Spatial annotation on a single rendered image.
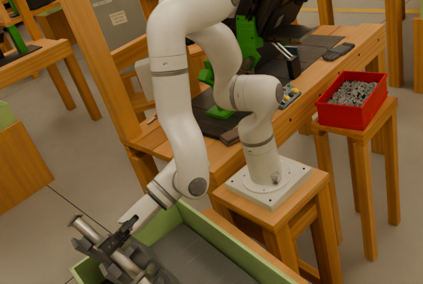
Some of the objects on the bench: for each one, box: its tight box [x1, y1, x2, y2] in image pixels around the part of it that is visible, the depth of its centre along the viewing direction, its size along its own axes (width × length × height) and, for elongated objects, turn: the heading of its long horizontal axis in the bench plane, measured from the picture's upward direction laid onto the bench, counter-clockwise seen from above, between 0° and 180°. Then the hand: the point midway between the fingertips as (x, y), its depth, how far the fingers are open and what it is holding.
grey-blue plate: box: [282, 45, 301, 72], centre depth 218 cm, size 10×2×14 cm, turn 69°
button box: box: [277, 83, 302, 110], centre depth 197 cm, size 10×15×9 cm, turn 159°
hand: (112, 245), depth 103 cm, fingers closed on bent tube, 3 cm apart
